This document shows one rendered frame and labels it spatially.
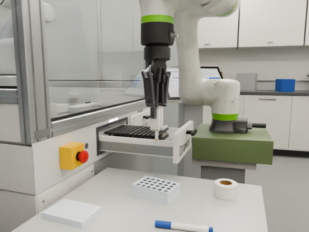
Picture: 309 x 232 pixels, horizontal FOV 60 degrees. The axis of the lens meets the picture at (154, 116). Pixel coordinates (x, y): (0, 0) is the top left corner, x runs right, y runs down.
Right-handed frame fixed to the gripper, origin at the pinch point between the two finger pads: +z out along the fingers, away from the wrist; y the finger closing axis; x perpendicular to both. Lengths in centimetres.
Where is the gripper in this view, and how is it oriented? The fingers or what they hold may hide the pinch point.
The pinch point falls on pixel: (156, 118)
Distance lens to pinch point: 77.8
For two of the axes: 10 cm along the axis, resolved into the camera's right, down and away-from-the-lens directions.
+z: -0.1, 9.9, 1.4
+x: -8.6, -0.7, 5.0
